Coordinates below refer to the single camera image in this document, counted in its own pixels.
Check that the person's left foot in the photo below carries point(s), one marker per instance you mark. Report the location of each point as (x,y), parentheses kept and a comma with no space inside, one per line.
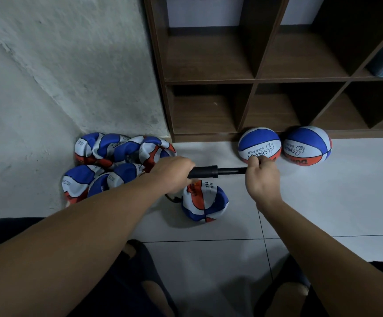
(133,249)

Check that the person's right forearm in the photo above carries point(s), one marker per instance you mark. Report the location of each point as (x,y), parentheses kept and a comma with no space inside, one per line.
(327,264)

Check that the person's left hand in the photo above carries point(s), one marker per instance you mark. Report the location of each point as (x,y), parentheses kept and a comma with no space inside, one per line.
(171,175)

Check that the person's left forearm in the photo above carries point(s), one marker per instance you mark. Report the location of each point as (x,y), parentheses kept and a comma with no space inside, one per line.
(52,251)

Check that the person's right hand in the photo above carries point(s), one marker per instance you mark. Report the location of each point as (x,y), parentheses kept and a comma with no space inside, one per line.
(264,181)

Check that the brown wooden cubby shelf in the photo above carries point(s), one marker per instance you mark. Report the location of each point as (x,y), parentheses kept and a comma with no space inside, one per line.
(211,59)

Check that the black hand pump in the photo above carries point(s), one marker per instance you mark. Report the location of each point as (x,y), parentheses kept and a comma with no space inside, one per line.
(205,172)

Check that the black sandal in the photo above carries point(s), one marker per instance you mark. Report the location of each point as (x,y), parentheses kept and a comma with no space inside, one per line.
(284,277)
(148,270)

